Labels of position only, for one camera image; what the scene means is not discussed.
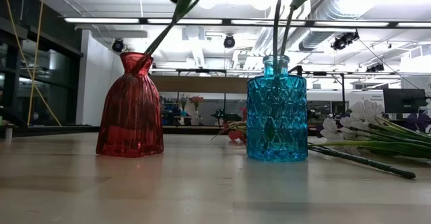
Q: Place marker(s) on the background vase with purple flowers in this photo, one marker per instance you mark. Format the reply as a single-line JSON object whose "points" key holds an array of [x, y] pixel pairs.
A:
{"points": [[183, 100]]}

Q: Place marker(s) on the small white post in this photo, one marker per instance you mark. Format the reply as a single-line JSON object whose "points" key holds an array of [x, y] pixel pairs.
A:
{"points": [[8, 133]]}

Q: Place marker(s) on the long ceiling light rail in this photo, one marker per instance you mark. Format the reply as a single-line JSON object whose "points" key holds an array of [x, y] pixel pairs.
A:
{"points": [[227, 21]]}

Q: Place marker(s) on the silver ventilation duct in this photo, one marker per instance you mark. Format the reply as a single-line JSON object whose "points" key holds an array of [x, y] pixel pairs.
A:
{"points": [[320, 39]]}

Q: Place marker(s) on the background vase with red flowers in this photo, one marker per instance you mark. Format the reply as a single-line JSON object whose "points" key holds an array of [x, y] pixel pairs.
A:
{"points": [[196, 99]]}

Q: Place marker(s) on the wooden shelf with black frame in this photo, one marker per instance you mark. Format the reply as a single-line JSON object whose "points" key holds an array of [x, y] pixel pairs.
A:
{"points": [[202, 84]]}

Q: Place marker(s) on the green stem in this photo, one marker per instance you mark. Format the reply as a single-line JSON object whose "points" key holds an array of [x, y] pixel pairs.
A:
{"points": [[363, 161]]}

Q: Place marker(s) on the blue patterned glass vase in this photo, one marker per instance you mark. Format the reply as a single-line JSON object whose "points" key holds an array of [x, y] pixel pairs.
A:
{"points": [[276, 123]]}

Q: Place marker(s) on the red ribbed glass vase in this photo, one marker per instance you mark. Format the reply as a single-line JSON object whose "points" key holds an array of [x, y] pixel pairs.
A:
{"points": [[129, 116]]}

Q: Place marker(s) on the black computer monitor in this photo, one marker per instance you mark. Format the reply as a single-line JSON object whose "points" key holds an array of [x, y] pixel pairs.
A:
{"points": [[404, 101]]}

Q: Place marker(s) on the red artificial flower bunch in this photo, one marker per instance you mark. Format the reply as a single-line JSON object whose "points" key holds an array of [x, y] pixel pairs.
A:
{"points": [[234, 135]]}

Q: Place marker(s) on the white artificial flower bunch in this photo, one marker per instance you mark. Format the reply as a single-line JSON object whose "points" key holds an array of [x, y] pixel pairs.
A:
{"points": [[365, 111]]}

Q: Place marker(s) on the black ceiling spotlight cluster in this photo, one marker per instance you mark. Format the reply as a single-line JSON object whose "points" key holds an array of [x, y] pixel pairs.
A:
{"points": [[375, 68], [343, 40]]}

